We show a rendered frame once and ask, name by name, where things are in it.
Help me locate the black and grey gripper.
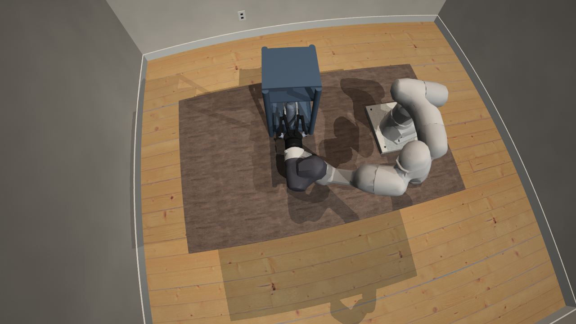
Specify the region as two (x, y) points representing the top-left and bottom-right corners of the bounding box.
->
(278, 103), (308, 149)

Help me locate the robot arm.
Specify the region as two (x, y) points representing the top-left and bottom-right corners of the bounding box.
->
(284, 78), (449, 196)

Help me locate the dark blue shelving unit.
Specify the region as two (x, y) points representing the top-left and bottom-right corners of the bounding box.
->
(261, 45), (322, 137)

